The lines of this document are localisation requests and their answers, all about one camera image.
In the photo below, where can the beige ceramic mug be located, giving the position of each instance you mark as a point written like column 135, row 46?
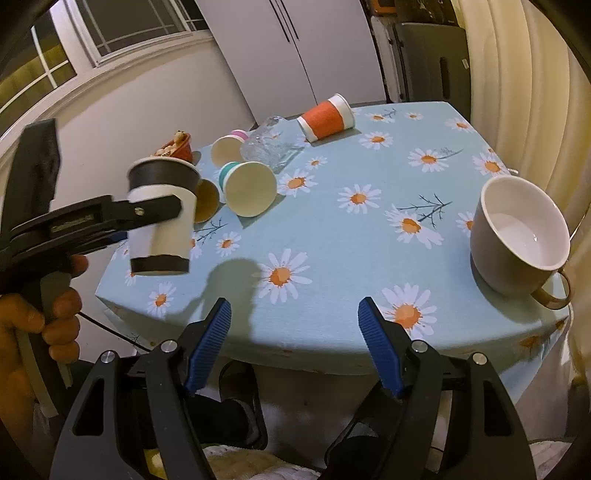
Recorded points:
column 521, row 230

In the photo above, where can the teal striped paper cup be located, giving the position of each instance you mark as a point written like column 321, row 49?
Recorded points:
column 249, row 187

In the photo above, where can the cream curtain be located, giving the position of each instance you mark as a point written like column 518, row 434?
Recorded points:
column 512, row 92

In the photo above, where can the pink striped paper cup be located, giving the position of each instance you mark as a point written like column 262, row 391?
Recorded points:
column 226, row 148

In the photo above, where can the white framed window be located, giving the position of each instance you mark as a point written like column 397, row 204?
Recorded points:
column 115, row 32

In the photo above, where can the clear glass mug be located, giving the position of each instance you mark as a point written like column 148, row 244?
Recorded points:
column 268, row 145

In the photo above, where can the white cabinet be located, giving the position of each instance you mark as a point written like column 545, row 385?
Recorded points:
column 295, row 60

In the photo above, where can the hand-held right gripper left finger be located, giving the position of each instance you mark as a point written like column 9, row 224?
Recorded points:
column 213, row 339

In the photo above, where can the orange toy bowl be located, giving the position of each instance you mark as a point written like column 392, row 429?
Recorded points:
column 178, row 148

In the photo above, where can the black and white paper cup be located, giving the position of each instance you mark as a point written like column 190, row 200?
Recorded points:
column 159, row 240

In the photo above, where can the person's left hand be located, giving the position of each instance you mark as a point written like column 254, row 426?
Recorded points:
column 62, row 318

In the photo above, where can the cream cloth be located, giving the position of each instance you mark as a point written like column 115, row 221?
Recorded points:
column 263, row 464

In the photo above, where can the plain brown paper cup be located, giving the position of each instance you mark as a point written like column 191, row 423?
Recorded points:
column 207, row 201

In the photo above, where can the blue daisy print tablecloth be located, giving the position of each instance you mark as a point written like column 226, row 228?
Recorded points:
column 341, row 240

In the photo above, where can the black appliance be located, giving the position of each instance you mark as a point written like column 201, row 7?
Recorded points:
column 429, row 60

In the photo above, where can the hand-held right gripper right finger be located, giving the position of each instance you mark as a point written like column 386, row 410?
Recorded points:
column 375, row 339

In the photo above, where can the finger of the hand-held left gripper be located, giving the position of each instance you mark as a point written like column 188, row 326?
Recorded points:
column 147, row 210

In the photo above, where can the orange paper cup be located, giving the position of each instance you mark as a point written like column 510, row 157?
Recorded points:
column 325, row 119

